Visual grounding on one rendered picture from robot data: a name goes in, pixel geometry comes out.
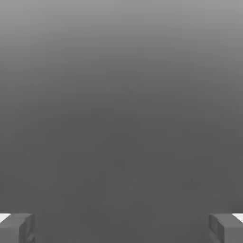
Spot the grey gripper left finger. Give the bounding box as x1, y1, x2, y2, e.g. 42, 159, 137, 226
0, 213, 36, 243

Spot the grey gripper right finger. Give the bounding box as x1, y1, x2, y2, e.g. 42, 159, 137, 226
208, 213, 243, 243

